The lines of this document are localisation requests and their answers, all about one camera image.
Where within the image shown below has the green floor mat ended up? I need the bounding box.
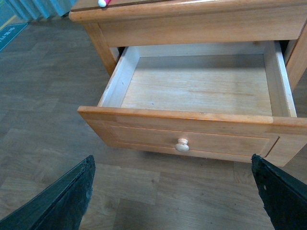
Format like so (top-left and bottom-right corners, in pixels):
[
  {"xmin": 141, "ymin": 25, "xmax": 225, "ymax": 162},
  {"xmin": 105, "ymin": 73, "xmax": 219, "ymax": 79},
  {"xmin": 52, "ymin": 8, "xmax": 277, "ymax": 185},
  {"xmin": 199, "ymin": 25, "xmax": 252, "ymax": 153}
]
[{"xmin": 0, "ymin": 23, "xmax": 28, "ymax": 51}]

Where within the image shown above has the pink marker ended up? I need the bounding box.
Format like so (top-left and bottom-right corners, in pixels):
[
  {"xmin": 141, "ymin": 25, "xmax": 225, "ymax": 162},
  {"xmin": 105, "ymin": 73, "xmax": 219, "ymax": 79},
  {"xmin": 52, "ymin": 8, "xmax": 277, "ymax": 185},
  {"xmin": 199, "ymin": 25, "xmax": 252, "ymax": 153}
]
[{"xmin": 98, "ymin": 0, "xmax": 111, "ymax": 8}]

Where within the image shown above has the wooden nightstand cabinet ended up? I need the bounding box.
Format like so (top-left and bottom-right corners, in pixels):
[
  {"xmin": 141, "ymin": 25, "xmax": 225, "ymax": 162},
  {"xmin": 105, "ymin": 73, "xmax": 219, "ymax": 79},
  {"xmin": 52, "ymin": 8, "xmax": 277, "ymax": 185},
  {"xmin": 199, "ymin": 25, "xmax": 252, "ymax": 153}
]
[{"xmin": 69, "ymin": 0, "xmax": 307, "ymax": 89}]

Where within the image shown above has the wooden drawer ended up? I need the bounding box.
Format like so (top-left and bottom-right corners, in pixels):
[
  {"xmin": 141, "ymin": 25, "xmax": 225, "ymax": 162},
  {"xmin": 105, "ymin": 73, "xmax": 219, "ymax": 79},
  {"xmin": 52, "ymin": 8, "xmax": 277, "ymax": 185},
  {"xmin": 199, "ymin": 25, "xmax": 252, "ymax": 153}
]
[{"xmin": 78, "ymin": 41, "xmax": 307, "ymax": 166}]

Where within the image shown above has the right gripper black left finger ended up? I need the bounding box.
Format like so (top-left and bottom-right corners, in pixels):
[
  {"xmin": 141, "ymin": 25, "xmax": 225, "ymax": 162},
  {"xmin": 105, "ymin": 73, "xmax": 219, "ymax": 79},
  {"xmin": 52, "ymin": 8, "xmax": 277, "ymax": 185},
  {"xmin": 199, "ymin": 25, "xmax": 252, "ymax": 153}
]
[{"xmin": 0, "ymin": 155, "xmax": 95, "ymax": 230}]

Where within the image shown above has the light blue curtain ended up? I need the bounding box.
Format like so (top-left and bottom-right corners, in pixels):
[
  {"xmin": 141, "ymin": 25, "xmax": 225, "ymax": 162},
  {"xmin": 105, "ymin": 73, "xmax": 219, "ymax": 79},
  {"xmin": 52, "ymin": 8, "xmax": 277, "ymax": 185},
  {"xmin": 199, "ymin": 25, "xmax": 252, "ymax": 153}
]
[{"xmin": 5, "ymin": 0, "xmax": 77, "ymax": 21}]

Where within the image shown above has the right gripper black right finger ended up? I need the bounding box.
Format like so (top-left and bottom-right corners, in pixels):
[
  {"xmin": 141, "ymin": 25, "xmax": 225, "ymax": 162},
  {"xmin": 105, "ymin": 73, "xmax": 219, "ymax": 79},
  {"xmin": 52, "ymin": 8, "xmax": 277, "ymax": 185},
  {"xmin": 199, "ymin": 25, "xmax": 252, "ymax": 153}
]
[{"xmin": 251, "ymin": 154, "xmax": 307, "ymax": 230}]

